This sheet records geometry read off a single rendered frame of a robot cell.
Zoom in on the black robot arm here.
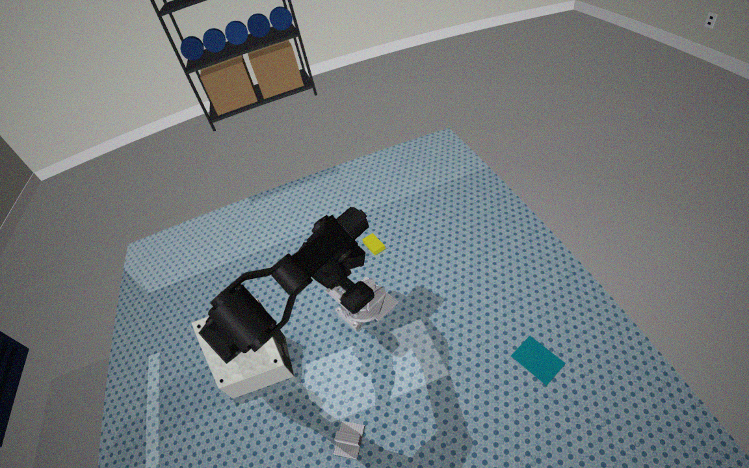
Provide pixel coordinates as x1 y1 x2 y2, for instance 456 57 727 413
199 207 369 364

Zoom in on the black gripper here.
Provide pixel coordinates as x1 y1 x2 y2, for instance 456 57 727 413
312 258 375 314

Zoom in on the teal flat rectangular plate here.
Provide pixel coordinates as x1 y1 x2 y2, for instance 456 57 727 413
511 336 566 385

